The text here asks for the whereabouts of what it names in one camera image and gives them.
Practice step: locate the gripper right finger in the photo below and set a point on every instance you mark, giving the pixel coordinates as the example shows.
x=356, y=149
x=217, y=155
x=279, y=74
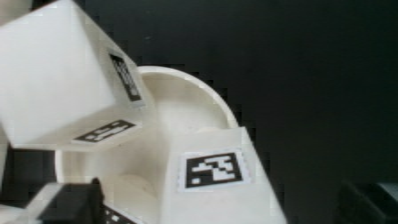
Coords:
x=366, y=203

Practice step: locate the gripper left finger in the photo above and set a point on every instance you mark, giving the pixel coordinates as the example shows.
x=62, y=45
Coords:
x=66, y=204

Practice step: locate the white stool leg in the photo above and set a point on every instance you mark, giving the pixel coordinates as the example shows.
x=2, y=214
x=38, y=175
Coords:
x=14, y=8
x=75, y=102
x=217, y=191

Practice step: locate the white round stool seat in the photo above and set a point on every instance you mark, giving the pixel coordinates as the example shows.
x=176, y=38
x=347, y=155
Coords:
x=185, y=110

